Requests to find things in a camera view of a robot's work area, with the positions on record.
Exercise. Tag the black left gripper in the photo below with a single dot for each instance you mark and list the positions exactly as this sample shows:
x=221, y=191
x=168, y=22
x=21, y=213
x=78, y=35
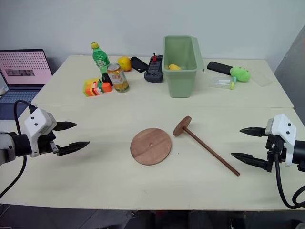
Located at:
x=45, y=143

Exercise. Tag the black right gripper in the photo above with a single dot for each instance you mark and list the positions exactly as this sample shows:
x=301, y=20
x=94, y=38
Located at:
x=274, y=144

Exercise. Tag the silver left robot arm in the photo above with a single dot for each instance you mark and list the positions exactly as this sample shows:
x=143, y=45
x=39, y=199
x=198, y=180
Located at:
x=7, y=148

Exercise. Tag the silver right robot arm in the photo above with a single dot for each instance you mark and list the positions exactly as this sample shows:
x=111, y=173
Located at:
x=300, y=151

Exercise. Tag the wooden stick with disc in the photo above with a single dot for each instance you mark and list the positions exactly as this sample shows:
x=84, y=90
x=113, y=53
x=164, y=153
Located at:
x=182, y=126

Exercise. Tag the colourful block toy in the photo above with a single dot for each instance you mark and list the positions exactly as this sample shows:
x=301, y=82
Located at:
x=91, y=89

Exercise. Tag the clear plastic case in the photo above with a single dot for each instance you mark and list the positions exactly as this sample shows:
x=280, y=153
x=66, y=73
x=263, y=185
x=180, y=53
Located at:
x=262, y=80

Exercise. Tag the clear tube with yellow cap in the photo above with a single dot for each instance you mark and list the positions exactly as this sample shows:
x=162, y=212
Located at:
x=221, y=83

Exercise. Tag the green plush toy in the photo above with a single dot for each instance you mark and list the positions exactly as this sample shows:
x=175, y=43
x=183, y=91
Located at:
x=240, y=74

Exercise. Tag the orange drink can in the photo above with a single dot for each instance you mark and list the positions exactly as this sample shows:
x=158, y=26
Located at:
x=119, y=80

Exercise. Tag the open laptop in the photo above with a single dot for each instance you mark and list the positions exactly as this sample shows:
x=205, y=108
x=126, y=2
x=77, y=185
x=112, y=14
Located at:
x=23, y=69

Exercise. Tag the round wooden base disc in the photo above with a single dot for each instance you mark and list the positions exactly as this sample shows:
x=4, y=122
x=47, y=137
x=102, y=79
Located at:
x=147, y=152

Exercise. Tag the green soda bottle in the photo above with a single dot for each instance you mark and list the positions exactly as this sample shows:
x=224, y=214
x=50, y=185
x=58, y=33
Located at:
x=100, y=58

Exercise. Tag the grey partition panel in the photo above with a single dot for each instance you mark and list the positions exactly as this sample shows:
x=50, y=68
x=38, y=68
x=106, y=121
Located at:
x=293, y=71

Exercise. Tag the black remote control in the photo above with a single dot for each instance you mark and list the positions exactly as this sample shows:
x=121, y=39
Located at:
x=218, y=67

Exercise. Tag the yellow round fruit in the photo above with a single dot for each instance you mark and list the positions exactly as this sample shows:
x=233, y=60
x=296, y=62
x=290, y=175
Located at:
x=125, y=63

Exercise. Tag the green plastic bin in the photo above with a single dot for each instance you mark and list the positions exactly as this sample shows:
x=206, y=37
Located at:
x=179, y=83

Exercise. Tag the black power strip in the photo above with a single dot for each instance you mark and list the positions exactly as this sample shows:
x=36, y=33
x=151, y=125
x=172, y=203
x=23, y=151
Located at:
x=153, y=71

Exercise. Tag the yellow toy fruit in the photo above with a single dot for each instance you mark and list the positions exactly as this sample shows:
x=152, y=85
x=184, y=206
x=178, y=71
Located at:
x=174, y=67

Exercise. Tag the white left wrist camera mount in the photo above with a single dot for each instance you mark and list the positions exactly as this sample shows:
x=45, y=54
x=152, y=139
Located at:
x=35, y=121

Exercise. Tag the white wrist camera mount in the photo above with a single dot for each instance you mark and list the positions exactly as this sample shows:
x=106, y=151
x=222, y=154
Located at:
x=283, y=126
x=35, y=121

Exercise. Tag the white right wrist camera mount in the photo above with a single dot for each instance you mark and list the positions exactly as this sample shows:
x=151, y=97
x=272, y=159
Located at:
x=283, y=126

